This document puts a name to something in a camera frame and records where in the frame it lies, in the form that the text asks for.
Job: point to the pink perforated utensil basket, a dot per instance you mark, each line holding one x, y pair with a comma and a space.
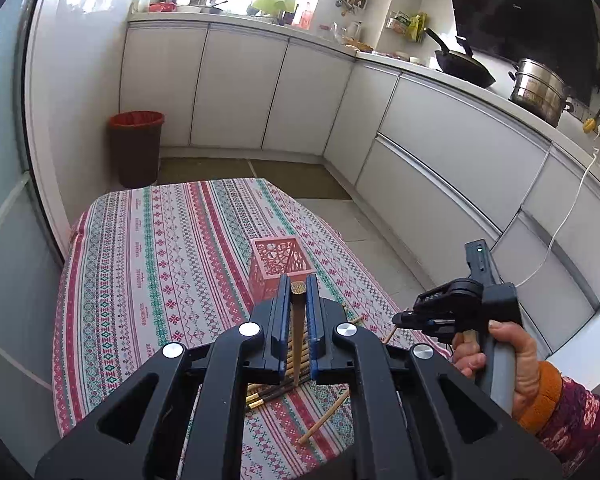
273, 257

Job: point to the red-lined brown trash bin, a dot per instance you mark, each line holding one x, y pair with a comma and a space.
135, 145

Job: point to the light bamboo chopstick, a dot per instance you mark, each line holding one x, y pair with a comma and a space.
390, 335
322, 421
351, 316

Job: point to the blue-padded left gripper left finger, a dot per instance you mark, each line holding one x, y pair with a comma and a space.
277, 333

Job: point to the orange cuff floral sleeve forearm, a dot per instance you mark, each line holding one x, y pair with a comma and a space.
565, 418

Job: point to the black gold-tipped chopstick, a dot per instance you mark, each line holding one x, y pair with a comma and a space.
262, 400
254, 394

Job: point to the green plastic bag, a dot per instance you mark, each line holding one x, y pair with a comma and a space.
274, 7

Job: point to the person's right hand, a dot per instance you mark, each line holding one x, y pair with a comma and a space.
468, 359

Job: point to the black range hood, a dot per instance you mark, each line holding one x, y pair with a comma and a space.
561, 34

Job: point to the stainless steel steamer pot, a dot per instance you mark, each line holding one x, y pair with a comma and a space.
540, 91

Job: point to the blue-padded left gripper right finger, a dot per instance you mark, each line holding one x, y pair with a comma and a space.
322, 315

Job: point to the black wok pan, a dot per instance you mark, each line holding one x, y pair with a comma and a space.
461, 65

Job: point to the patterned red green tablecloth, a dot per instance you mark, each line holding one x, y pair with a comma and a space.
171, 263

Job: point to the dark brown wooden chopstick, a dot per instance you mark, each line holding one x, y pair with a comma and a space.
298, 311

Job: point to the yellow snack bag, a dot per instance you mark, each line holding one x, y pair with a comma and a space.
416, 26

